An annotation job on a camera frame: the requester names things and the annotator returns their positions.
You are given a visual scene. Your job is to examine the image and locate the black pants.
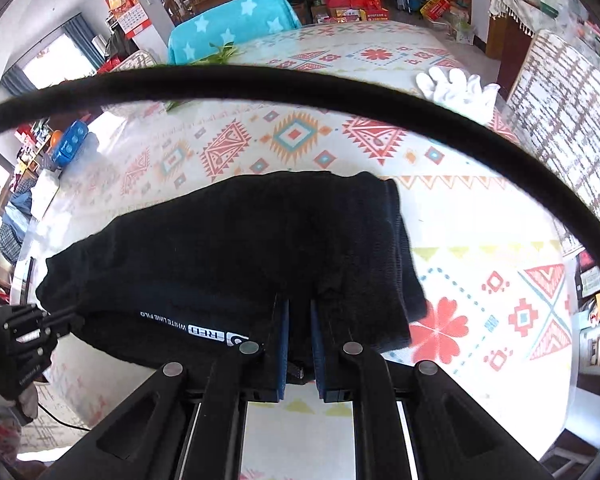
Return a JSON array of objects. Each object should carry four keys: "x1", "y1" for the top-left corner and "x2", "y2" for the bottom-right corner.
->
[{"x1": 35, "y1": 170, "x2": 428, "y2": 377}]

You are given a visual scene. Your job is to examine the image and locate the yellow and red box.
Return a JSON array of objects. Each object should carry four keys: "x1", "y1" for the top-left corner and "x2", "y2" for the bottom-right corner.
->
[{"x1": 419, "y1": 0, "x2": 452, "y2": 20}]

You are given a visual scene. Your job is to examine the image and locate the red wall calendar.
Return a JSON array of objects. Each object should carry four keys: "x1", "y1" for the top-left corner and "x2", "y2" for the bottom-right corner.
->
[{"x1": 106, "y1": 0, "x2": 152, "y2": 38}]

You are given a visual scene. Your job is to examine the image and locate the thin black cable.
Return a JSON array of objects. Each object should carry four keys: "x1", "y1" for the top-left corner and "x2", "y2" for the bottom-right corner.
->
[{"x1": 36, "y1": 399, "x2": 93, "y2": 432}]

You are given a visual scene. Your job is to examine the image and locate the teal star blanket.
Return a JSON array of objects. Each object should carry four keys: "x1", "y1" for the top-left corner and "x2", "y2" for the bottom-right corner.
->
[{"x1": 167, "y1": 0, "x2": 302, "y2": 66}]

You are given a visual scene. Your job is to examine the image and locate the cabinet with lace cloth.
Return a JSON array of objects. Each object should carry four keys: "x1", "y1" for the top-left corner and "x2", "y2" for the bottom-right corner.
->
[{"x1": 486, "y1": 0, "x2": 583, "y2": 91}]

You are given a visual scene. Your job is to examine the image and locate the white glove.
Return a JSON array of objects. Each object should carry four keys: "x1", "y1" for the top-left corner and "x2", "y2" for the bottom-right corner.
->
[{"x1": 414, "y1": 66, "x2": 500, "y2": 126}]

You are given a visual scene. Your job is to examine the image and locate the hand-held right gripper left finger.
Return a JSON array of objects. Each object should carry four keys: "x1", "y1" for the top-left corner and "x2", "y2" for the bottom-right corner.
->
[{"x1": 45, "y1": 292, "x2": 292, "y2": 480}]

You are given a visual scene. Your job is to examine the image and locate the thick black cable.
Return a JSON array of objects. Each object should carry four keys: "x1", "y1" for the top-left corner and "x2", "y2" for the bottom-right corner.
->
[{"x1": 0, "y1": 64, "x2": 600, "y2": 247}]

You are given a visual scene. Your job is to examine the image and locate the blue-grey curtain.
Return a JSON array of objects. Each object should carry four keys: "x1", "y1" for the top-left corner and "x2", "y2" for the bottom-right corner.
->
[{"x1": 0, "y1": 12, "x2": 107, "y2": 96}]

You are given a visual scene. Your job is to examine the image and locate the green leafy plant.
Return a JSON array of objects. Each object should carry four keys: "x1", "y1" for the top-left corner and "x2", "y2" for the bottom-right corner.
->
[{"x1": 164, "y1": 41, "x2": 242, "y2": 112}]

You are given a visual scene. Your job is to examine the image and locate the blue box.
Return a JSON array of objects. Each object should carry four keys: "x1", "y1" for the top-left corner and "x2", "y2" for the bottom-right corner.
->
[{"x1": 50, "y1": 120, "x2": 91, "y2": 166}]

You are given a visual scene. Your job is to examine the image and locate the patterned tablecloth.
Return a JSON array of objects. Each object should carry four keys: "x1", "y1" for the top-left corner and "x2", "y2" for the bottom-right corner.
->
[{"x1": 17, "y1": 21, "x2": 581, "y2": 480}]

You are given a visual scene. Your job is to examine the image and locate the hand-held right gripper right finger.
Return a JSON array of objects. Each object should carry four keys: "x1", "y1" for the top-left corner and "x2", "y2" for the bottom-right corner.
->
[{"x1": 310, "y1": 297, "x2": 556, "y2": 480}]

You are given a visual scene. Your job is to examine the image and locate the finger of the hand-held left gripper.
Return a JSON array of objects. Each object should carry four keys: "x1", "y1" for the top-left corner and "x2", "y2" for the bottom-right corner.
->
[
  {"x1": 9, "y1": 327, "x2": 73, "y2": 363},
  {"x1": 2, "y1": 304, "x2": 87, "y2": 333}
]

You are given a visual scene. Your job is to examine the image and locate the brown patterned white board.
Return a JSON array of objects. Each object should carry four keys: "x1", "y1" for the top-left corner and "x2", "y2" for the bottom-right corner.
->
[{"x1": 505, "y1": 29, "x2": 600, "y2": 226}]

